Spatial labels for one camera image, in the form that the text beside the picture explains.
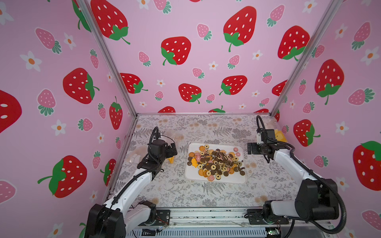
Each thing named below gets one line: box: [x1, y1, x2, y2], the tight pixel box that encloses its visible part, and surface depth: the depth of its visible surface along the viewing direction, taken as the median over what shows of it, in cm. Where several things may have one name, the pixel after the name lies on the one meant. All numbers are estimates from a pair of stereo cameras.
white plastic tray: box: [184, 142, 248, 185], surface depth 92 cm
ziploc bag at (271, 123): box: [263, 116, 288, 143], surface depth 109 cm
